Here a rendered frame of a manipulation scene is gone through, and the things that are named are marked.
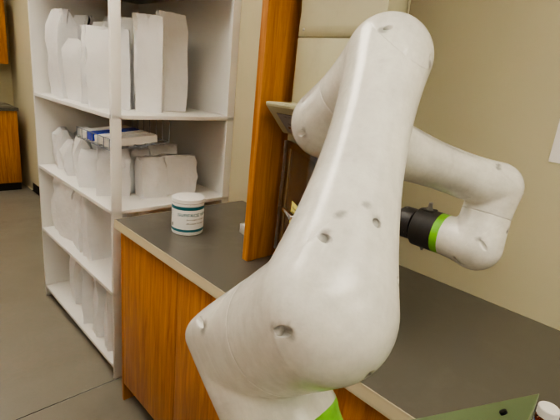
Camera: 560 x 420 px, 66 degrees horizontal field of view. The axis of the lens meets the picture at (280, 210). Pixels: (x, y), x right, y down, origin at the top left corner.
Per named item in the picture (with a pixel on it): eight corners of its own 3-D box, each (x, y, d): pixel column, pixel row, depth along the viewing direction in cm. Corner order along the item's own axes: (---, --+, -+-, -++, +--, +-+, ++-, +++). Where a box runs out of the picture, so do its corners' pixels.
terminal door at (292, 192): (277, 249, 157) (288, 139, 145) (305, 289, 129) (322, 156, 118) (274, 249, 157) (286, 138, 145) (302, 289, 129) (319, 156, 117)
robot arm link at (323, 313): (275, 332, 28) (388, -27, 60) (197, 367, 41) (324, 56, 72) (426, 408, 31) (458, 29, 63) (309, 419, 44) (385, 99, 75)
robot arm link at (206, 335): (294, 490, 38) (203, 294, 42) (228, 480, 50) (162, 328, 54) (385, 411, 46) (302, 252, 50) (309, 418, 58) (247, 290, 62)
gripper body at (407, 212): (427, 207, 105) (395, 197, 112) (410, 212, 100) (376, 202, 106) (422, 237, 107) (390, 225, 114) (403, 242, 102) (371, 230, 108)
